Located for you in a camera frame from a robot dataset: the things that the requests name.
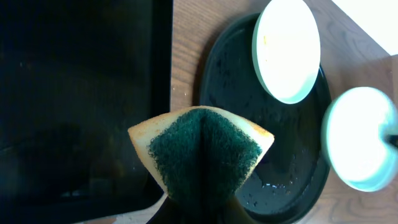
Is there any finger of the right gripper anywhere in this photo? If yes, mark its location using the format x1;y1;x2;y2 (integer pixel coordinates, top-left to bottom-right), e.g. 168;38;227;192
385;134;398;148

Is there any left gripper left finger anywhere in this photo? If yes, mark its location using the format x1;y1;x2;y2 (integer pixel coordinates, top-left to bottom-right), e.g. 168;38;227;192
147;197;199;224

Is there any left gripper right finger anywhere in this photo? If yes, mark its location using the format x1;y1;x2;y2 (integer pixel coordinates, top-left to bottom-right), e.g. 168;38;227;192
216;196;257;224

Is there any light blue plate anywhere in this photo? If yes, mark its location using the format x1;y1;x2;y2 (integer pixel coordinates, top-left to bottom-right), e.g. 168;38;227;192
252;0;321;105
321;86;397;192

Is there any green yellow sponge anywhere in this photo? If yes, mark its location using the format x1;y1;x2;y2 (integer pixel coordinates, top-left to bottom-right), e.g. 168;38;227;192
128;106;274;209

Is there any round black tray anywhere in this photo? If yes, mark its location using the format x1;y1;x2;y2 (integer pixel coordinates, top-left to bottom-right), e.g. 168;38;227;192
199;14;331;223

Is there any black rectangular tray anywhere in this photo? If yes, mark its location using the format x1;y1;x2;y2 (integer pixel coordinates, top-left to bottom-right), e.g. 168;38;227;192
1;0;173;223

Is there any light blue plate back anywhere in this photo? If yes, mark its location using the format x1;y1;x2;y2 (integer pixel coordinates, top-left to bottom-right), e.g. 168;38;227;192
252;0;321;105

